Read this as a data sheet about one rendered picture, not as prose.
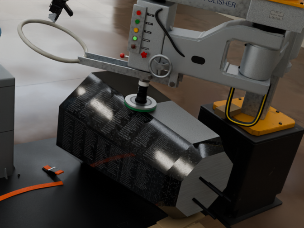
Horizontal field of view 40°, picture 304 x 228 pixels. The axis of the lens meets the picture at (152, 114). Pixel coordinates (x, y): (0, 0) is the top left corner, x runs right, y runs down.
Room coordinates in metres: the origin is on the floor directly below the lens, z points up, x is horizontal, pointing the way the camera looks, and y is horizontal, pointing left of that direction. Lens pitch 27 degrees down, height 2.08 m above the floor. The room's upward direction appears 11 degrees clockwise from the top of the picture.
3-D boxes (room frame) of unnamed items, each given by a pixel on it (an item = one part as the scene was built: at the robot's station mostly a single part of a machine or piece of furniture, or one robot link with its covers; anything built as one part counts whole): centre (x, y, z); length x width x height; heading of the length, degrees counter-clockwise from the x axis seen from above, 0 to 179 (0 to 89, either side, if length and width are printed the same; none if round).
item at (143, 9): (2.41, 0.18, 1.41); 0.08 x 0.03 x 0.28; 78
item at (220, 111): (2.85, -0.56, 0.81); 0.20 x 0.10 x 0.05; 138
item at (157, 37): (2.49, 0.01, 1.36); 0.36 x 0.22 x 0.45; 78
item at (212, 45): (2.41, -0.29, 1.35); 0.74 x 0.23 x 0.49; 78
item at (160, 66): (2.36, 0.00, 1.24); 0.15 x 0.10 x 0.15; 78
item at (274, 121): (2.98, -0.79, 0.76); 0.49 x 0.49 x 0.05; 40
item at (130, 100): (2.50, 0.09, 0.91); 0.21 x 0.21 x 0.01
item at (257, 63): (2.37, -0.56, 1.39); 0.19 x 0.19 x 0.20
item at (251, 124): (2.37, -0.56, 1.10); 0.23 x 0.03 x 0.32; 78
